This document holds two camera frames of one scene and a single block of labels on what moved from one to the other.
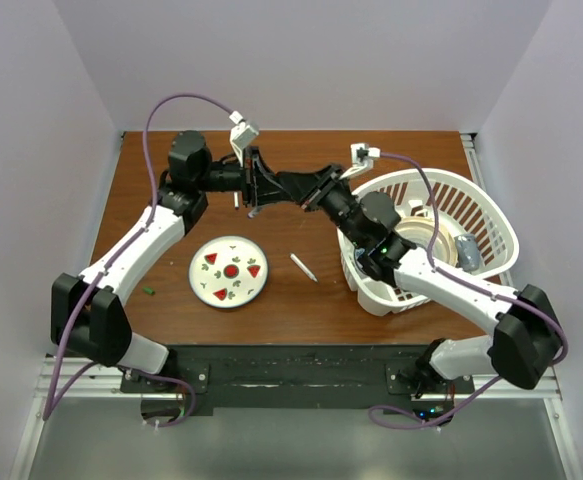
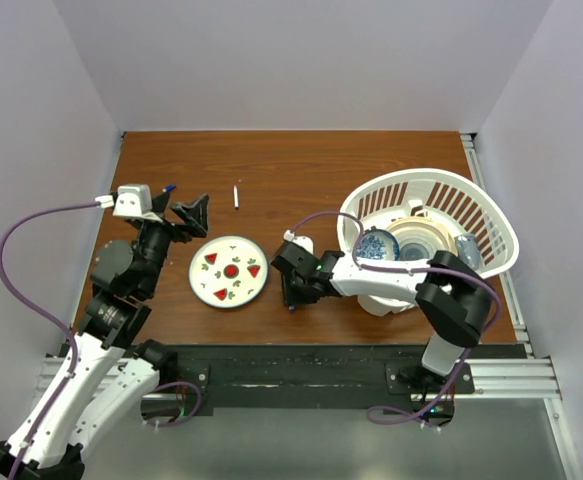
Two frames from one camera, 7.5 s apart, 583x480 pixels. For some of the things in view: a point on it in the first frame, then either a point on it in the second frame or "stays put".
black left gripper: (255, 179) -> (195, 220)
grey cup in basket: (468, 251) stays put
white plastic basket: (464, 206) stays put
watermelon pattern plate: (228, 271) stays put
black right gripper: (310, 191) -> (292, 298)
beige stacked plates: (421, 229) stays put
